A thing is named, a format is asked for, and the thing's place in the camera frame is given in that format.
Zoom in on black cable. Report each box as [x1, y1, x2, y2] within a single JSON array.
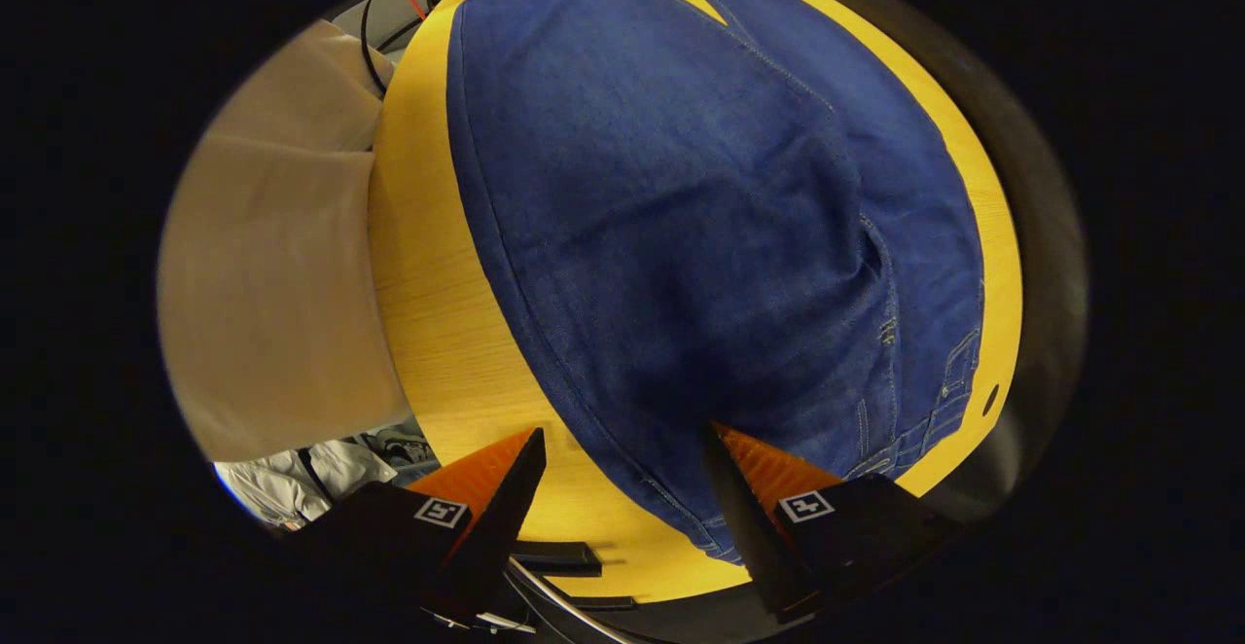
[[358, 0, 458, 98]]

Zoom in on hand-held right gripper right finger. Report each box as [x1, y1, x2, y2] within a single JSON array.
[[701, 420, 964, 624]]

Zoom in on black flat bar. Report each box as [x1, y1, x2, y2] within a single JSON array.
[[511, 541, 604, 579]]

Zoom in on grey white cloth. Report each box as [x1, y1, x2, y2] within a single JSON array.
[[214, 418, 441, 530]]

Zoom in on curved metal tube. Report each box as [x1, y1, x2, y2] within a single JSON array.
[[504, 558, 638, 644]]

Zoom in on blue denim jeans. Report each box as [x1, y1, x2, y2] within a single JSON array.
[[445, 0, 985, 565]]

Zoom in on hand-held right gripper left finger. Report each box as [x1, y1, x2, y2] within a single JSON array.
[[292, 427, 548, 627]]

